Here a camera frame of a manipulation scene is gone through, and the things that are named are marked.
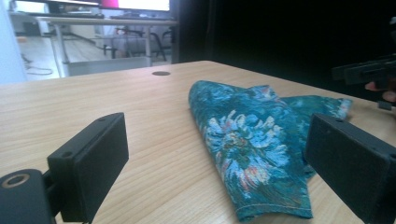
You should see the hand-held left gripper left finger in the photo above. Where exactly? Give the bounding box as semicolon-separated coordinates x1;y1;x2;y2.
46;111;130;224

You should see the dark office chair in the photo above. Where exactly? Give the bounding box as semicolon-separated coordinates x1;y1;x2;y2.
102;25;176;62

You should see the computer monitor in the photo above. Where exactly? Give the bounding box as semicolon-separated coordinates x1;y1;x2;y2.
99;0;172;12

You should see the black curtain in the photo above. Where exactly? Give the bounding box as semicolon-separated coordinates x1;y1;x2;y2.
171;0;396;104

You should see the white metal frame desk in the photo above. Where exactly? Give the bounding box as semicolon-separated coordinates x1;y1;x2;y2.
36;16;179;78

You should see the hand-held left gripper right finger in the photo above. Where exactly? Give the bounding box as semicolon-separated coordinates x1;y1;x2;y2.
304;112;396;224

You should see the teal floral shirt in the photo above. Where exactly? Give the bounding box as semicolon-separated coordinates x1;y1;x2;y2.
188;79;354;222

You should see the thin cable on floor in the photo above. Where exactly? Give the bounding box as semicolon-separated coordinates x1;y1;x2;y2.
20;53;54;77

